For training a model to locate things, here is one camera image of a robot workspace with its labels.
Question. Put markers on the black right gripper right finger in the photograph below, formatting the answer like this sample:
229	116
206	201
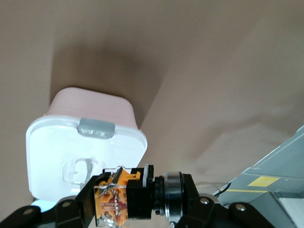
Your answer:
192	206

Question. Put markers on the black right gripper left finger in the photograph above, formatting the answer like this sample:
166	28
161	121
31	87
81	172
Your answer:
83	204

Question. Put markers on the orange and black push-button switch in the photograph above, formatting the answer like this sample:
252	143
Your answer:
137	197

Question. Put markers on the white lidded box grey latches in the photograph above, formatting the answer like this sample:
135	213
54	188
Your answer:
71	142

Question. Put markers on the light blue round plate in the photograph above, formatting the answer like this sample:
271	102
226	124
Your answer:
41	205

